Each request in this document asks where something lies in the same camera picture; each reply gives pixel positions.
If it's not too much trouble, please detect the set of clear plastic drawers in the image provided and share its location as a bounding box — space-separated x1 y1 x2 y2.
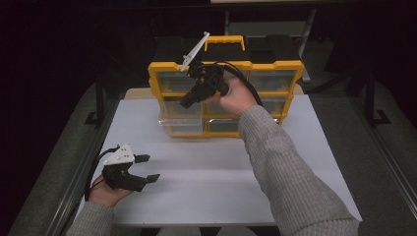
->
155 70 298 133

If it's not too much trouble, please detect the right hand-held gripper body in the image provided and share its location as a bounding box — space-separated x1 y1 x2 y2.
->
180 30 230 101

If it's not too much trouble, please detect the black metal stand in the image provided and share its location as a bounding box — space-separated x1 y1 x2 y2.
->
84 73 106 127
364 67 392 128

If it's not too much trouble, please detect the yellow black organizer cabinet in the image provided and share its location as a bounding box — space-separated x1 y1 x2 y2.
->
147 34 306 140

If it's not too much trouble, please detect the person's left hand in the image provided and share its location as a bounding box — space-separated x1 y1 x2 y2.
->
88 174 134 208

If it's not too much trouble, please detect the person's right hand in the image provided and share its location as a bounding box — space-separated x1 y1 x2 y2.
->
203 77 259 116

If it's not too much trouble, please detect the aluminium rail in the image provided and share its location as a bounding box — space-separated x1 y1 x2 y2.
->
42 97 121 236
348 96 417 210

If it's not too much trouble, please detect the clear pulled-out drawer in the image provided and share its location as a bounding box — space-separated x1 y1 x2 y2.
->
157 109 205 135

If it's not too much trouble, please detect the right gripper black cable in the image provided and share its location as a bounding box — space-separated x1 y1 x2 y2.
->
212 61 265 107

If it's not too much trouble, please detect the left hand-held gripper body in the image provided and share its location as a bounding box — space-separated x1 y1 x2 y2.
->
101 143 148 193

